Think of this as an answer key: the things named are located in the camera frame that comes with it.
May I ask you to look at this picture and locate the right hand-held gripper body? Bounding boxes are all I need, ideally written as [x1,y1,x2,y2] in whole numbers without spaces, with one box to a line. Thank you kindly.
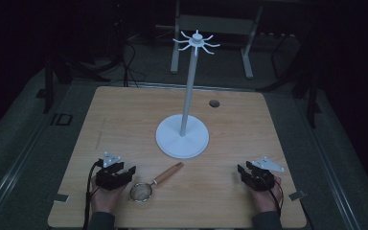
[246,155,286,193]

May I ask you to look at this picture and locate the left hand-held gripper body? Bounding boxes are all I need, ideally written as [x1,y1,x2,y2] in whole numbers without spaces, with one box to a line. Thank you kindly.
[95,151,131,192]

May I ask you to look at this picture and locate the wooden-handled mesh strainer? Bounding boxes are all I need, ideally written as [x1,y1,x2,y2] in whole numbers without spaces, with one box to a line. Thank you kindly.
[128,161,185,203]

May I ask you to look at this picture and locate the white hook stand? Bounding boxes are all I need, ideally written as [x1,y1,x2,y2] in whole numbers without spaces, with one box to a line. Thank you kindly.
[155,29,221,160]

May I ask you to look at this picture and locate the person's right hand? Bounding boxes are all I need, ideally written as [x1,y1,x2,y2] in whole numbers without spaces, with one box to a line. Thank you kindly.
[251,176,284,213]

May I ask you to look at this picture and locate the person's left hand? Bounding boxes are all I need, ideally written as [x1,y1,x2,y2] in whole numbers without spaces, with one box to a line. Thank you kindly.
[89,176,129,215]

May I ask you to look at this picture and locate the grey tape piece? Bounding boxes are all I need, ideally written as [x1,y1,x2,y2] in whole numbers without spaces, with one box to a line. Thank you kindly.
[53,193,70,203]
[288,190,308,202]

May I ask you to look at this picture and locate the black metal stand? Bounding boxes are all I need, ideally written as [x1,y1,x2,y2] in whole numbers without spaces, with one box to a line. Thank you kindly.
[258,30,322,129]
[42,44,111,115]

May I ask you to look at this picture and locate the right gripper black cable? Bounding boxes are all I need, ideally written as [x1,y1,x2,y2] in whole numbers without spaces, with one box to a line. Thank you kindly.
[261,176,285,216]

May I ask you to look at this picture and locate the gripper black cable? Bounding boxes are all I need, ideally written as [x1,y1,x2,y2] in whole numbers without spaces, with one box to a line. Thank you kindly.
[82,160,104,230]
[261,176,285,216]

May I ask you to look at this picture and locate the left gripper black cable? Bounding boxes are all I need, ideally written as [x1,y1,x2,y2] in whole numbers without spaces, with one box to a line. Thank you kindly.
[82,160,104,230]

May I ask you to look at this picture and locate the black floor cable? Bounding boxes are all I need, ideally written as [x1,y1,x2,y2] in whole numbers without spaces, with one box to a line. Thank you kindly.
[120,39,147,88]

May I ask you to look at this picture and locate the white metal desk frame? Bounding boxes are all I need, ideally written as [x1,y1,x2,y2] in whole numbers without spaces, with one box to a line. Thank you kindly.
[170,0,265,81]

